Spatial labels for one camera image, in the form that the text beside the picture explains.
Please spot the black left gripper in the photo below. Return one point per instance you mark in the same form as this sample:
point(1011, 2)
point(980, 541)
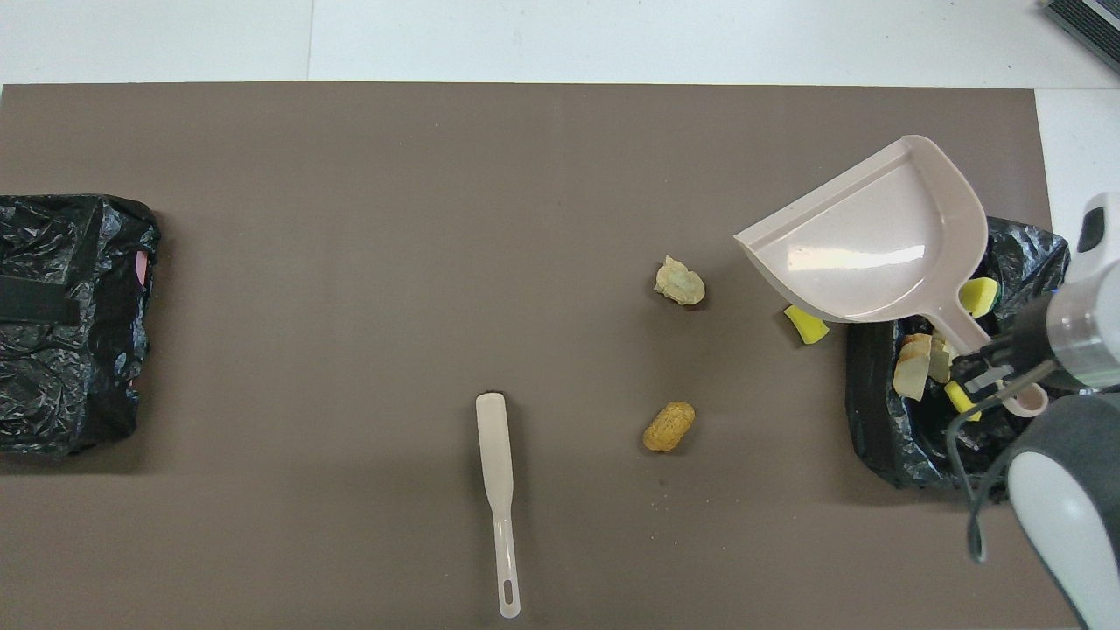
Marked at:
point(39, 302)

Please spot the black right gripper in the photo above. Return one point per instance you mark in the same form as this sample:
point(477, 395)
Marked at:
point(1018, 360)

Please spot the beige plastic dustpan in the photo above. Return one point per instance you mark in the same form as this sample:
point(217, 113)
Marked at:
point(875, 236)

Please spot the small curved yellow sponge piece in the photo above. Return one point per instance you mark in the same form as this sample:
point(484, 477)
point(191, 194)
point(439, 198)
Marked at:
point(807, 326)

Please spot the pale food lump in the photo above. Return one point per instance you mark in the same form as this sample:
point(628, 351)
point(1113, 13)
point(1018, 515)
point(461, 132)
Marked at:
point(681, 283)

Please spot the beige hand brush black bristles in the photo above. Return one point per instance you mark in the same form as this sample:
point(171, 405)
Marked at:
point(493, 446)

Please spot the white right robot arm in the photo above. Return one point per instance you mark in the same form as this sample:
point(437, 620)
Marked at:
point(1067, 499)

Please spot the black bag bin pink spot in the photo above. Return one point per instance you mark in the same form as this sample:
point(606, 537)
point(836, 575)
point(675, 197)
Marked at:
point(52, 394)

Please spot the open black bag-lined bin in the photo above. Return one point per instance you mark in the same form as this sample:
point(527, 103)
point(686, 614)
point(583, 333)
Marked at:
point(884, 446)

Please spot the brown peanut-shaped bread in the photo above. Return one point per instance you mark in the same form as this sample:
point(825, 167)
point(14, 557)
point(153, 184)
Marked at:
point(668, 427)

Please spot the brown table mat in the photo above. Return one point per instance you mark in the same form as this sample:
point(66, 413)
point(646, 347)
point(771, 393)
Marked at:
point(350, 219)

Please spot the dark grey ribbed device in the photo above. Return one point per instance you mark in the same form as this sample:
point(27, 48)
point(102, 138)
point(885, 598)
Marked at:
point(1094, 17)

